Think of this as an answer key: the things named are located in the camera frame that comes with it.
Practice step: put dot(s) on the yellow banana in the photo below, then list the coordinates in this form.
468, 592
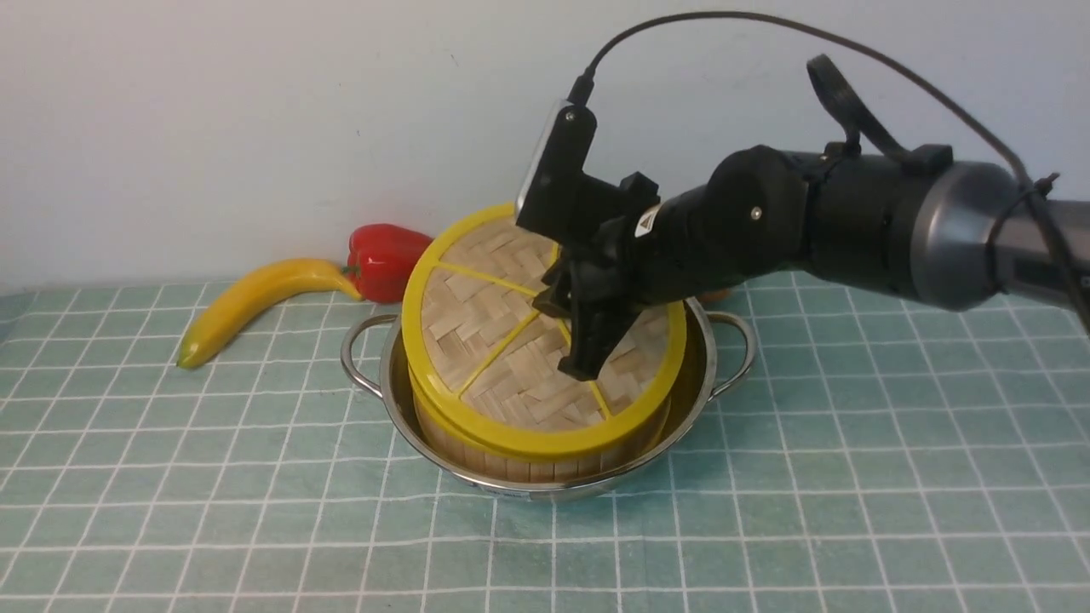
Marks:
251, 296

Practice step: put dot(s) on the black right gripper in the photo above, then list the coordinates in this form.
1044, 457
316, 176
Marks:
738, 226

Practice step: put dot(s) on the green checked tablecloth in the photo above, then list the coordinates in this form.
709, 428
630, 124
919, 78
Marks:
881, 458

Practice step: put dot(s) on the stainless steel pot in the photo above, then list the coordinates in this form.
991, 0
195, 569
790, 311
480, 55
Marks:
696, 388

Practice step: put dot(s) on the woven bamboo steamer lid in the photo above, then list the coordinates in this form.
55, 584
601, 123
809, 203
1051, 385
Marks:
486, 359

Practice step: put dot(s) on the red bell pepper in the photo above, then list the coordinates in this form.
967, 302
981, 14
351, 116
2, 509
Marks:
381, 260

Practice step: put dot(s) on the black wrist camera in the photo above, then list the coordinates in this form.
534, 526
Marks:
558, 200

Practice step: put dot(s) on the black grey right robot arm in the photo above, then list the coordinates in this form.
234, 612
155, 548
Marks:
950, 237

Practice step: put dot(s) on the bamboo steamer basket yellow rim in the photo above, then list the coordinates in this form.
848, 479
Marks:
540, 471

